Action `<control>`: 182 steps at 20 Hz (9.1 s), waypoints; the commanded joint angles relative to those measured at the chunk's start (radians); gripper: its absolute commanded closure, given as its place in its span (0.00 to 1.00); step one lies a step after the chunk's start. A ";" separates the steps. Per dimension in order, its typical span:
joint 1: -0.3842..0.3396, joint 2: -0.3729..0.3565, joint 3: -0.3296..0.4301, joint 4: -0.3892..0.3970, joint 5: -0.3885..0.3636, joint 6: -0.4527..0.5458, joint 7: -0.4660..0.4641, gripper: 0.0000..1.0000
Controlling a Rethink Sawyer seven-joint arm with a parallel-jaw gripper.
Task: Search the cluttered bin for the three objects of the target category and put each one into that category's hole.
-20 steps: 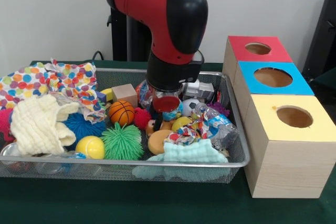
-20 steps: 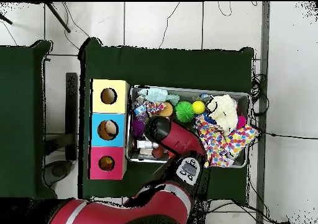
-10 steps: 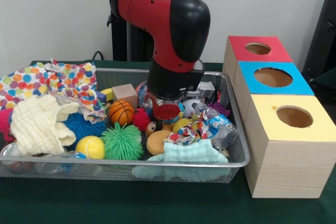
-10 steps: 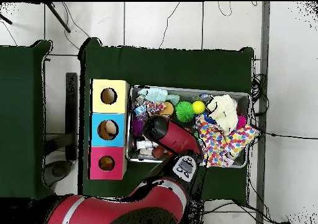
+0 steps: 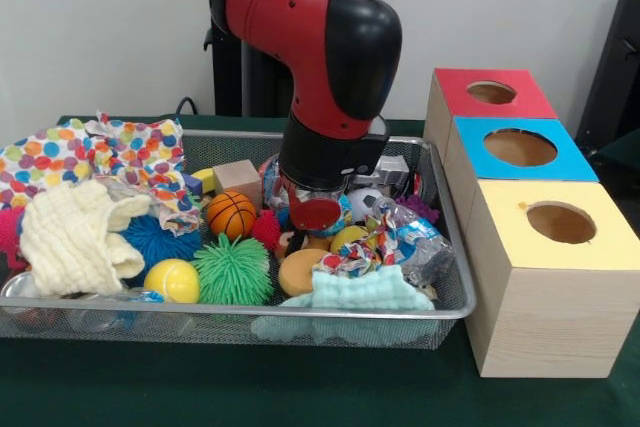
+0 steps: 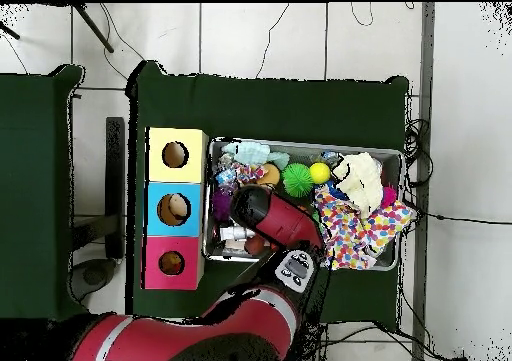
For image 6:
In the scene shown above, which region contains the cream waffle cloth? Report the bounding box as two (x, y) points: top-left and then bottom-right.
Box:
(332, 151), (385, 220)

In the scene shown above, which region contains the yellow plush toy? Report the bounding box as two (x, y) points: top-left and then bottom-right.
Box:
(159, 251), (185, 275)

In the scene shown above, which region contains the shallow clear mesh bin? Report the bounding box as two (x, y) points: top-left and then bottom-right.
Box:
(202, 136), (405, 272)

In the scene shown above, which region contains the wooden box with three holes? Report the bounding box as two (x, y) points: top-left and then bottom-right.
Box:
(142, 126), (210, 291)

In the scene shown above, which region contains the round orange sponge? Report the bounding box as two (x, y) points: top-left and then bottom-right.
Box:
(255, 163), (282, 188)

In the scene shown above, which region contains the crushed clear water bottle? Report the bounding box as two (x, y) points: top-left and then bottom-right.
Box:
(214, 164), (241, 194)

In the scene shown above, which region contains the mint green waffle cloth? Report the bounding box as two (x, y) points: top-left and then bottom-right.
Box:
(221, 141), (291, 171)

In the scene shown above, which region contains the purple spiky ball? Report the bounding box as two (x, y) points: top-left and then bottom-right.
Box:
(211, 188), (234, 223)

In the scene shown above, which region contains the green spiky puffer ball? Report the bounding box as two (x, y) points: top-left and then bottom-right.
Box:
(281, 163), (314, 198)

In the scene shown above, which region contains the silver plastic toy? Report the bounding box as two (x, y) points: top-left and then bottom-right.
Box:
(219, 225), (257, 242)

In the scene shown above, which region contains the yellow tennis ball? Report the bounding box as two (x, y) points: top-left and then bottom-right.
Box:
(308, 161), (332, 185)

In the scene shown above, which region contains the green cloth side table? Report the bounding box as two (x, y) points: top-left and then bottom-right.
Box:
(0, 64), (94, 323)

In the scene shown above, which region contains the black tripod leg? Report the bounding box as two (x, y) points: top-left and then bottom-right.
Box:
(72, 3), (116, 54)
(0, 19), (21, 41)

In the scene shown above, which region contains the coiled black cable bundle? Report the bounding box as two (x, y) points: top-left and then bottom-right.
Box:
(402, 116), (435, 189)

